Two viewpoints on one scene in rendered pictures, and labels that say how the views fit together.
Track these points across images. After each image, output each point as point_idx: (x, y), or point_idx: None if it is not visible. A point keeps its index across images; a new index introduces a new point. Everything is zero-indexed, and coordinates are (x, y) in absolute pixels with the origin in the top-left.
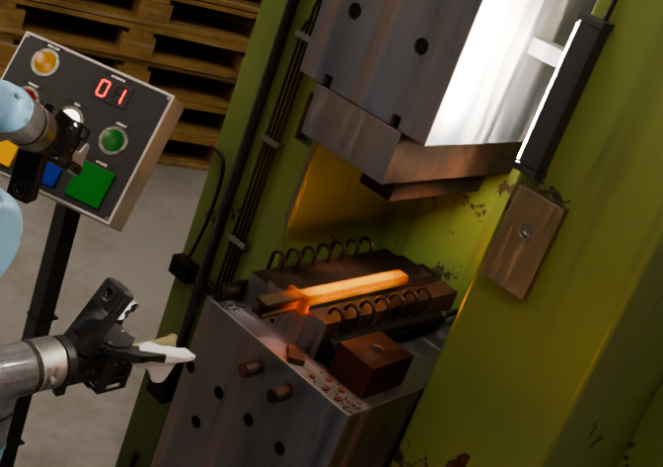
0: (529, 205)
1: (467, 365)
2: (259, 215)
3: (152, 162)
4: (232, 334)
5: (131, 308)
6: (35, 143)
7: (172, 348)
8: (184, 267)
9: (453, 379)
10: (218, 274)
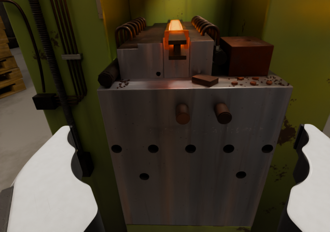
0: None
1: (290, 18)
2: (76, 27)
3: None
4: (142, 101)
5: (71, 144)
6: None
7: (316, 149)
8: (46, 99)
9: (281, 34)
10: (72, 89)
